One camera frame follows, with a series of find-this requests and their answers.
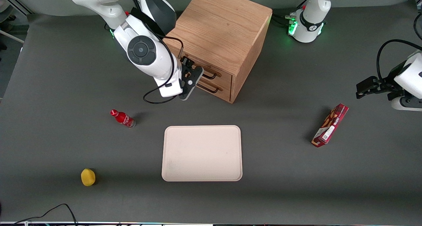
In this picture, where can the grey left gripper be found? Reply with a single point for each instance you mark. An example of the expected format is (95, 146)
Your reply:
(386, 86)

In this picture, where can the small red soda bottle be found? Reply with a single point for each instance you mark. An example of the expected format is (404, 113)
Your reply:
(122, 118)

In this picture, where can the yellow lemon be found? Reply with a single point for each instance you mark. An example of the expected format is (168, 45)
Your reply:
(88, 177)

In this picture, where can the red snack box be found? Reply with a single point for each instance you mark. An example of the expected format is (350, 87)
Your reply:
(329, 125)

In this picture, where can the wooden drawer cabinet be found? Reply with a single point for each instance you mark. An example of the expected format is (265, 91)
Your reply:
(224, 21)

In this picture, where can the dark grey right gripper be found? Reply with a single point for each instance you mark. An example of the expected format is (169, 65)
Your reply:
(185, 63)

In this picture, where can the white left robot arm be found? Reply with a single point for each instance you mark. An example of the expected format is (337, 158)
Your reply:
(310, 28)

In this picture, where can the cream rectangular tray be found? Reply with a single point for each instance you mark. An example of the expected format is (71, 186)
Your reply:
(204, 160)

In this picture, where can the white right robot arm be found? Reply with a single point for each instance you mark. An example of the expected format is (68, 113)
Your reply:
(99, 2)

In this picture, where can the dark metal frame rail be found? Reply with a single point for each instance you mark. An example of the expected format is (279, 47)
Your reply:
(16, 3)

